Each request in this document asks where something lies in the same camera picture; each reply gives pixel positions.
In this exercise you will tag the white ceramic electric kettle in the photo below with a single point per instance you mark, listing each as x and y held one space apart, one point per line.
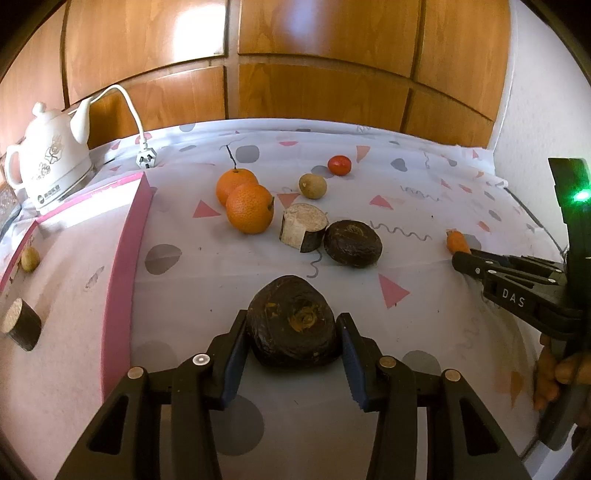
51 152

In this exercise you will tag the small tan round fruit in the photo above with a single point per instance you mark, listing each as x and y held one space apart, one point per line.
30 259

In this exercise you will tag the pink tray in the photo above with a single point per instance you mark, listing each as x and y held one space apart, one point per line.
124 258

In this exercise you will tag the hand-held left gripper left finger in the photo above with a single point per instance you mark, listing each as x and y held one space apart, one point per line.
233 364

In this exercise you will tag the large dark brown fruit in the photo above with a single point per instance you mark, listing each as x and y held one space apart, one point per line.
291 323

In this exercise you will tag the wooden panelled cabinet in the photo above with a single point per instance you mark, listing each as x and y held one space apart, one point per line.
323 87

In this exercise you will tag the round dark brown fruit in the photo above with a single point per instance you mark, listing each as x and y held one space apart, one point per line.
353 243

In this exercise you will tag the red tomato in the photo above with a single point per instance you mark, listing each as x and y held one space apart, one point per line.
340 165

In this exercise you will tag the small brown kiwi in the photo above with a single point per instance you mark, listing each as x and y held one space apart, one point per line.
311 186

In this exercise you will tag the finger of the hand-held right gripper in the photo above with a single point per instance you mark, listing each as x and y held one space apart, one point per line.
535 264
466 263

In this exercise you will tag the person's right hand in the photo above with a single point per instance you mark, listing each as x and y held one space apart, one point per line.
547 378

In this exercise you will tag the short cut sugarcane piece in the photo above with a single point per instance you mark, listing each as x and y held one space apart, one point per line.
21 325

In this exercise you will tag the orange with black stem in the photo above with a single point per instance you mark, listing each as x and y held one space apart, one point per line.
233 182

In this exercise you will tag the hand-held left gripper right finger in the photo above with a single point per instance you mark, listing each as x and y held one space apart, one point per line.
353 364

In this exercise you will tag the orange carrot piece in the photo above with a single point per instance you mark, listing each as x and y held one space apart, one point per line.
458 242

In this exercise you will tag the white patterned tablecloth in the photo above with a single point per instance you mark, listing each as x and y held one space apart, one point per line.
415 207

